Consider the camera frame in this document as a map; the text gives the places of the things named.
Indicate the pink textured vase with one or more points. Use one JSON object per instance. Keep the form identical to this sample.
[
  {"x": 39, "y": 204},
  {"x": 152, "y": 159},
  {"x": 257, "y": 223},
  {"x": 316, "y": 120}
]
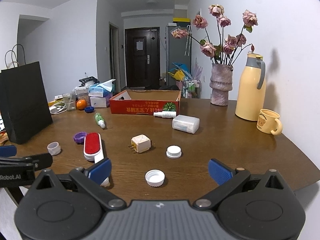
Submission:
[{"x": 221, "y": 84}]

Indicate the yellow blue toy pile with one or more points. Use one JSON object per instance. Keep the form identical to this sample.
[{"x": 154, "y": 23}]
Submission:
[{"x": 179, "y": 72}]

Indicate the dark entrance door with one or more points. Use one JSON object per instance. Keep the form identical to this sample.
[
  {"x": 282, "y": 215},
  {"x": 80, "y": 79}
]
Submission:
[{"x": 142, "y": 58}]

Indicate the wire storage cart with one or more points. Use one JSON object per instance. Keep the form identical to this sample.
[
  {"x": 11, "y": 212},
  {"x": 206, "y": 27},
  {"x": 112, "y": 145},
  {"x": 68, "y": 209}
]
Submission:
[{"x": 191, "y": 89}]

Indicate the white charger with cable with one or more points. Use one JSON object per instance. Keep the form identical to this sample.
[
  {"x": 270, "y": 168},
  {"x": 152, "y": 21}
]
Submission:
[{"x": 58, "y": 107}]

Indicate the white purple tissue box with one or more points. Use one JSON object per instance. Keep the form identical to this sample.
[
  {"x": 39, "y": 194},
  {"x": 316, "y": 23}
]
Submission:
[{"x": 100, "y": 102}]

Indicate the white ridged bottle cap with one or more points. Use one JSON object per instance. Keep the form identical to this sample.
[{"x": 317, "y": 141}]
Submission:
[{"x": 173, "y": 152}]

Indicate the clear glass cup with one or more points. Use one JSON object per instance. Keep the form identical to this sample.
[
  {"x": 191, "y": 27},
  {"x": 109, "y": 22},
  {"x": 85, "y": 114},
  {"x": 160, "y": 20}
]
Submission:
[{"x": 70, "y": 100}]

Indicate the red cardboard box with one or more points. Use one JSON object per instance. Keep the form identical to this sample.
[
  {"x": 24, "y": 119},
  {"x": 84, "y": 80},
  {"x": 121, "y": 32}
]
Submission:
[{"x": 145, "y": 102}]

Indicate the cream power adapter plug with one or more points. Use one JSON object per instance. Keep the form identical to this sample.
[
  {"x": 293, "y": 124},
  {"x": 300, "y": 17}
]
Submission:
[{"x": 140, "y": 143}]

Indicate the black paper bag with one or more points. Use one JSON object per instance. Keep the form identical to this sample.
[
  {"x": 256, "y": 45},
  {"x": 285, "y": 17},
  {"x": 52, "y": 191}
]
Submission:
[{"x": 24, "y": 106}]

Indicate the yellow bear mug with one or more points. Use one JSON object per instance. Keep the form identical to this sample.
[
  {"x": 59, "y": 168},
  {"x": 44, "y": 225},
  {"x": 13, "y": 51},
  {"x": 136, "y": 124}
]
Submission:
[{"x": 268, "y": 122}]

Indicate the yellow thermos jug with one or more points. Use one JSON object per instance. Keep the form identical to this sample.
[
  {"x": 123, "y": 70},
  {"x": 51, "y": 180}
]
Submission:
[{"x": 252, "y": 88}]

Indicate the white translucent plastic box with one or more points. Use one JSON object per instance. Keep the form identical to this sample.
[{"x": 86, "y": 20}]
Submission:
[{"x": 188, "y": 124}]

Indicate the blue bottle cap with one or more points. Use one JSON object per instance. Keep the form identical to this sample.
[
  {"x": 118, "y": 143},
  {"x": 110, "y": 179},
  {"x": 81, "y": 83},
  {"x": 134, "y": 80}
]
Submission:
[{"x": 89, "y": 109}]

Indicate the blue tissue pack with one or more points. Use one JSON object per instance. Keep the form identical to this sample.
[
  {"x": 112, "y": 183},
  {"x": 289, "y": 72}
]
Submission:
[{"x": 102, "y": 89}]

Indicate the grey refrigerator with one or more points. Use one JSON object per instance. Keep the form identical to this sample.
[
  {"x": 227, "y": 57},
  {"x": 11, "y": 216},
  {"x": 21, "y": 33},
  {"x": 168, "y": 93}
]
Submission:
[{"x": 175, "y": 51}]

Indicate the white spray bottle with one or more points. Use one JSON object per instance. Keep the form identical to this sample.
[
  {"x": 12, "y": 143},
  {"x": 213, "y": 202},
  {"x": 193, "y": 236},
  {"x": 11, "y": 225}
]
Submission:
[{"x": 165, "y": 114}]

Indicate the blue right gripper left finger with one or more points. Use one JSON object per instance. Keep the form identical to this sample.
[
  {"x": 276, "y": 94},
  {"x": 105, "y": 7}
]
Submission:
[{"x": 100, "y": 172}]

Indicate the dried pink roses bouquet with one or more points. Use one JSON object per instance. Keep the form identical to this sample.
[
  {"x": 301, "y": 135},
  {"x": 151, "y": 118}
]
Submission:
[{"x": 229, "y": 47}]

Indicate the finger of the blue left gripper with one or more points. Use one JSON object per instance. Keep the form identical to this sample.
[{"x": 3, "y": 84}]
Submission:
[{"x": 8, "y": 151}]

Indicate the green small bottle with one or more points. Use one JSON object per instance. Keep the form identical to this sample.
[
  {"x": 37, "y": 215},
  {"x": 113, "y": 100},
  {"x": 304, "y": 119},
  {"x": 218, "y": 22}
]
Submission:
[{"x": 100, "y": 120}]

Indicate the orange fruit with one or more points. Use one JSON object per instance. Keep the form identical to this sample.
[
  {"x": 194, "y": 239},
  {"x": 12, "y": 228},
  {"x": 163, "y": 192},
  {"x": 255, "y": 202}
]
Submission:
[{"x": 81, "y": 104}]

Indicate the white small cup cap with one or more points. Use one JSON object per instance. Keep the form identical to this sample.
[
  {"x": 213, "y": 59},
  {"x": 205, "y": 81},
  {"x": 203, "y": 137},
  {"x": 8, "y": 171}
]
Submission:
[{"x": 54, "y": 148}]

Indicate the purple bottle cap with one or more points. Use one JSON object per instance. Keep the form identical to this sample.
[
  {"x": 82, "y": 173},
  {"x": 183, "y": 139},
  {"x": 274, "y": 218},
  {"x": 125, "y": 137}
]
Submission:
[{"x": 79, "y": 137}]

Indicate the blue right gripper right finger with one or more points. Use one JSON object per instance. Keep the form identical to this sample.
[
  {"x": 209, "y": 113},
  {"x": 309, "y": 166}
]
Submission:
[{"x": 220, "y": 172}]

